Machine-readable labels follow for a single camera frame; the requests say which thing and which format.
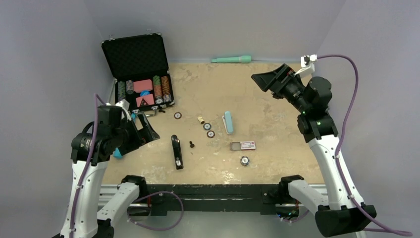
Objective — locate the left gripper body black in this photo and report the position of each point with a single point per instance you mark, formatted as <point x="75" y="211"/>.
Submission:
<point x="128" y="138"/>

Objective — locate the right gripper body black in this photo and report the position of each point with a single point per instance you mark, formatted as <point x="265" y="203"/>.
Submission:
<point x="290" y="85"/>

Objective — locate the black stapler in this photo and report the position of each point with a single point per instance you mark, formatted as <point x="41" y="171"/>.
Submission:
<point x="177" y="152"/>

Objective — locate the light blue stapler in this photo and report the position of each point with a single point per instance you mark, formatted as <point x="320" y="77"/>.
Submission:
<point x="228" y="123"/>

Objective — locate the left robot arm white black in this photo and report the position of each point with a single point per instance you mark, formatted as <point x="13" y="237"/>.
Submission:
<point x="112" y="129"/>

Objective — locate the mint green marker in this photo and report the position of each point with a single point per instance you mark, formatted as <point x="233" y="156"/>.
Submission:
<point x="239" y="59"/>

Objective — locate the poker chip near case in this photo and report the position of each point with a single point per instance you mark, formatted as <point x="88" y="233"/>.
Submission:
<point x="177" y="115"/>

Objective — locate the pink card deck lower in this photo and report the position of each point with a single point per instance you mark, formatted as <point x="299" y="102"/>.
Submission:
<point x="146" y="100"/>

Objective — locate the pink card deck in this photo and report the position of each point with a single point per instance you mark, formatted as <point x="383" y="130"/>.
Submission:
<point x="146" y="100"/>
<point x="143" y="85"/>

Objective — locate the pink card deck upper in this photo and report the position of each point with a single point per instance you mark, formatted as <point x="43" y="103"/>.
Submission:
<point x="143" y="85"/>

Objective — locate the green chip stack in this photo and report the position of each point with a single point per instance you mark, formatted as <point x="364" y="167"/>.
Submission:
<point x="121" y="91"/>

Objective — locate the small cork piece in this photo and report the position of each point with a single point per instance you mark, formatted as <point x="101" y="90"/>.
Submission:
<point x="201" y="120"/>

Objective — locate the orange chip stack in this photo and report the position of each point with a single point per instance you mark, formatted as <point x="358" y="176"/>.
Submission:
<point x="166" y="89"/>

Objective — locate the poker chip upper middle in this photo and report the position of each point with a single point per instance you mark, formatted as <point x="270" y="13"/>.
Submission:
<point x="207" y="126"/>

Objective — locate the orange black poker chip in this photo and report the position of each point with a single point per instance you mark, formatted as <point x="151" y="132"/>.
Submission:
<point x="210" y="134"/>

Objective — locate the black poker chip case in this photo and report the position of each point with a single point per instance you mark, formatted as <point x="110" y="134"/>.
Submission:
<point x="138" y="58"/>

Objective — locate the red staple box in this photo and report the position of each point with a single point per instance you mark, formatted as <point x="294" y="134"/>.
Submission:
<point x="242" y="145"/>

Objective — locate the grey poker chip front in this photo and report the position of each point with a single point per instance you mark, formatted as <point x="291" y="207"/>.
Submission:
<point x="244" y="161"/>

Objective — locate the blue handled tool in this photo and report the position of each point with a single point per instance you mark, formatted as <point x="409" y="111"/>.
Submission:
<point x="116" y="153"/>

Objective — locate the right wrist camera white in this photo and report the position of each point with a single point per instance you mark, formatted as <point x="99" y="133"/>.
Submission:
<point x="307" y="65"/>

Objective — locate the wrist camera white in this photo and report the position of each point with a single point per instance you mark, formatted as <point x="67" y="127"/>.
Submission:
<point x="123" y="104"/>
<point x="307" y="65"/>

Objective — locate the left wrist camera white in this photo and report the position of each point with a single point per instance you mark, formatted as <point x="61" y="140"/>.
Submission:
<point x="123" y="104"/>

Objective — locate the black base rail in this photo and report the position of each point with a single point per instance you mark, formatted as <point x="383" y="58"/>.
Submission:
<point x="264" y="199"/>

